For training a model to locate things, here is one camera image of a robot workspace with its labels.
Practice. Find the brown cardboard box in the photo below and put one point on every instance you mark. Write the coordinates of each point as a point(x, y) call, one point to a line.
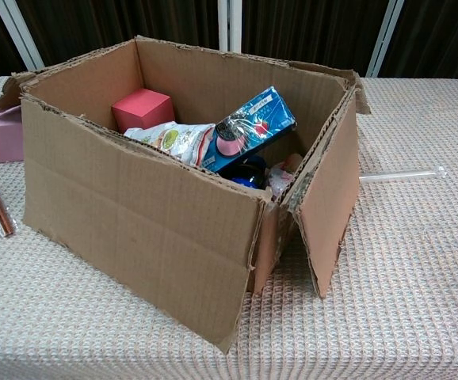
point(134, 221)

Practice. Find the blue round object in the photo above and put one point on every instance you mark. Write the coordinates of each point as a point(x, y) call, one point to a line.
point(249, 172)

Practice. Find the pink white snack packet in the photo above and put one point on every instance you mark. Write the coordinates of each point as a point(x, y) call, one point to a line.
point(284, 174)

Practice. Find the white green snack bag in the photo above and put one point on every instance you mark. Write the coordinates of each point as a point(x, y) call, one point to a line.
point(173, 140)

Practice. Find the blue cookie box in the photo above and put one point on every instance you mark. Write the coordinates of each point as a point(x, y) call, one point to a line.
point(253, 118)

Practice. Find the red cube box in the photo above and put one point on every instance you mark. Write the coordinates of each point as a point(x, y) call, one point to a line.
point(142, 109)

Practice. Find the clear plastic tube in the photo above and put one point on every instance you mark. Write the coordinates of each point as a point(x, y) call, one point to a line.
point(403, 174)

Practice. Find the pink waffle tablecloth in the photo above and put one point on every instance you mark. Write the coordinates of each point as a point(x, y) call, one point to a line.
point(411, 277)

